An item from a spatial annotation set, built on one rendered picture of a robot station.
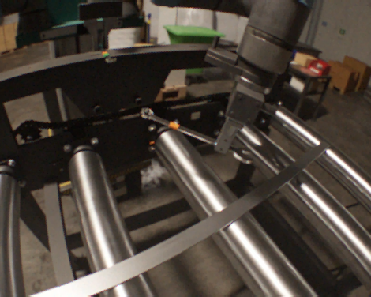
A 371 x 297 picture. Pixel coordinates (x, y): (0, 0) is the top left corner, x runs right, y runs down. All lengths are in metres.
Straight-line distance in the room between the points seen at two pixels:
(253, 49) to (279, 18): 0.06
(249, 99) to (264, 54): 0.07
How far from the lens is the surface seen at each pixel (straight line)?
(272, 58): 0.35
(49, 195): 0.77
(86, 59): 0.61
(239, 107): 0.34
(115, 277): 0.43
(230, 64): 0.36
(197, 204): 0.56
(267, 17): 0.34
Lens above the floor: 1.32
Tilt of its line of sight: 39 degrees down
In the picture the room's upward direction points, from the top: 7 degrees clockwise
